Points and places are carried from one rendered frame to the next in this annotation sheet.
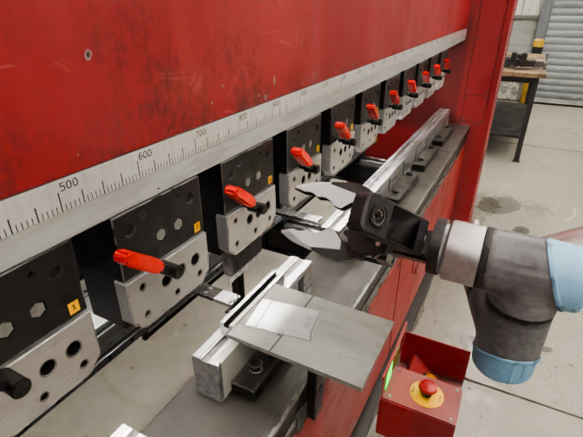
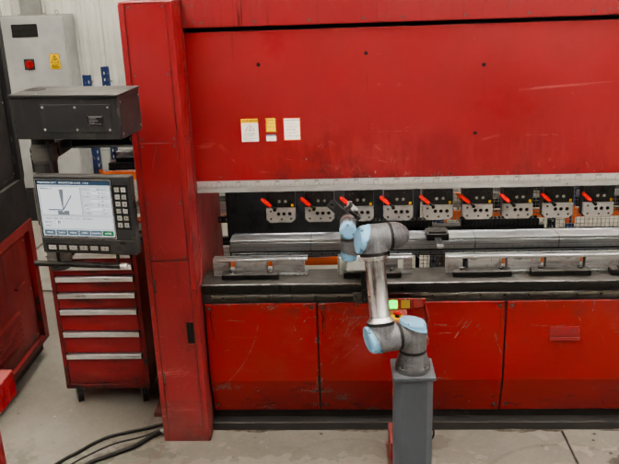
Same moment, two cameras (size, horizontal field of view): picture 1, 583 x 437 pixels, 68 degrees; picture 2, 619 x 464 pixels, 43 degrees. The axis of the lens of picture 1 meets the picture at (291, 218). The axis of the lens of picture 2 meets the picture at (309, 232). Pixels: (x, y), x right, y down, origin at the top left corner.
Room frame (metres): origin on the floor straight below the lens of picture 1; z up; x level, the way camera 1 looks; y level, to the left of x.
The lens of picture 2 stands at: (-1.18, -3.31, 2.43)
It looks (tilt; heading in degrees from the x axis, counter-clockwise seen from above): 19 degrees down; 65
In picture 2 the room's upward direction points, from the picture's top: 2 degrees counter-clockwise
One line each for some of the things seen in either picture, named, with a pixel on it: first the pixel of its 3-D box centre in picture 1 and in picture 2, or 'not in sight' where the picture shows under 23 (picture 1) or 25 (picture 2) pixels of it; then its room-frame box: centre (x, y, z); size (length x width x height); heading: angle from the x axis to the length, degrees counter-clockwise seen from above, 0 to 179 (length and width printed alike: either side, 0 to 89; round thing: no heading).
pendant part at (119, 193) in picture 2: not in sight; (90, 212); (-0.65, 0.15, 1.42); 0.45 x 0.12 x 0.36; 144
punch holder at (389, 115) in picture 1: (378, 102); (516, 200); (1.38, -0.28, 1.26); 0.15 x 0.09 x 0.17; 152
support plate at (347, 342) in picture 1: (311, 329); (364, 261); (0.63, -0.04, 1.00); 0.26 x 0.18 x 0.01; 62
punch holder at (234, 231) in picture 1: (232, 192); (358, 203); (0.68, 0.10, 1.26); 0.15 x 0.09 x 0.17; 152
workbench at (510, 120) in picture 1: (505, 74); not in sight; (5.22, -2.48, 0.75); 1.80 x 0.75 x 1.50; 153
